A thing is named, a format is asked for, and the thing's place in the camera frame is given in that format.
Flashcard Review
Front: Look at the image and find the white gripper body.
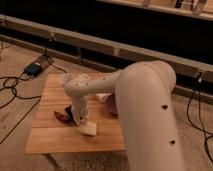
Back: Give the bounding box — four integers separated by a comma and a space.
71, 97, 88, 126

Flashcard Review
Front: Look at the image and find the white sponge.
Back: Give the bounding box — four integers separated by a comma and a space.
78, 122, 97, 136

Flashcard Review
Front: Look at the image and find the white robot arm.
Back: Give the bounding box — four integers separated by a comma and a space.
64, 61, 186, 171

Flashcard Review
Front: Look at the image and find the black smartphone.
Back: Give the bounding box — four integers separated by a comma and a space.
65, 105, 73, 122

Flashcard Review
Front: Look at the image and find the white plastic bottle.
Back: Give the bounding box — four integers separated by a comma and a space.
95, 93, 108, 103

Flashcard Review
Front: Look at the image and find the clear plastic cup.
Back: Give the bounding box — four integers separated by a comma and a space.
59, 73, 73, 86

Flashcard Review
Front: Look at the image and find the wooden table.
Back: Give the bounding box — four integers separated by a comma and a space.
25, 74, 125, 154

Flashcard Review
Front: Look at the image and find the black power adapter box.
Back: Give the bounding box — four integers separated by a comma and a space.
24, 63, 42, 76

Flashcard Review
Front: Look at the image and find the black floor cable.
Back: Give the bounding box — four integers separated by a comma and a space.
0, 56, 68, 144
186, 74, 213, 163

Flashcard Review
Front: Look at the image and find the black right floor cable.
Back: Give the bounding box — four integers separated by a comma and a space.
186, 74, 213, 163

